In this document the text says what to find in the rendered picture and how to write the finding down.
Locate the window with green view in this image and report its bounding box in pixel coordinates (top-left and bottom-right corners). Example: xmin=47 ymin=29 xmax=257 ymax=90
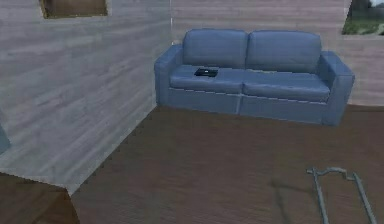
xmin=341 ymin=0 xmax=384 ymax=37

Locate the brown framed wall picture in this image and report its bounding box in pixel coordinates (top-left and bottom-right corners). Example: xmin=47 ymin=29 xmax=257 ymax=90
xmin=39 ymin=0 xmax=109 ymax=20

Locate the grey metal tube frame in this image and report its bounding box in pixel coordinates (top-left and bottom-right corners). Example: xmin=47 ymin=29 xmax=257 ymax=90
xmin=306 ymin=166 xmax=379 ymax=224

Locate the blue two-seat sofa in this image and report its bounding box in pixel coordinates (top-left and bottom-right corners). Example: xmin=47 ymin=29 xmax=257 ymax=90
xmin=153 ymin=28 xmax=356 ymax=127

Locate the small black remote control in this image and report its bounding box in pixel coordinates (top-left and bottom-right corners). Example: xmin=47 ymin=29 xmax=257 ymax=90
xmin=194 ymin=67 xmax=219 ymax=78

